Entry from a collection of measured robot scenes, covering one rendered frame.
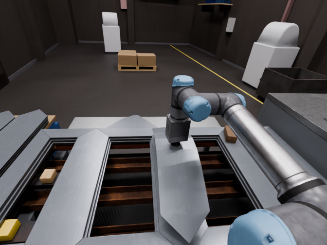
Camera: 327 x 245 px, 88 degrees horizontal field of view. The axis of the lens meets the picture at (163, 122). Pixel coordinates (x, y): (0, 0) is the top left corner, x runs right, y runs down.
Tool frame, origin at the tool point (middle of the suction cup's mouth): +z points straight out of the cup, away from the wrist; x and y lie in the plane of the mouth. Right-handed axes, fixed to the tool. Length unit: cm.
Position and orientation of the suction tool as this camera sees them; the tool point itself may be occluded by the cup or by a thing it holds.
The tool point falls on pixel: (174, 145)
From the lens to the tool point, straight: 78.3
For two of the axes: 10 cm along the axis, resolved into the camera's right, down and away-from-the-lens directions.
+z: -0.6, 8.4, 5.4
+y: -9.6, 0.9, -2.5
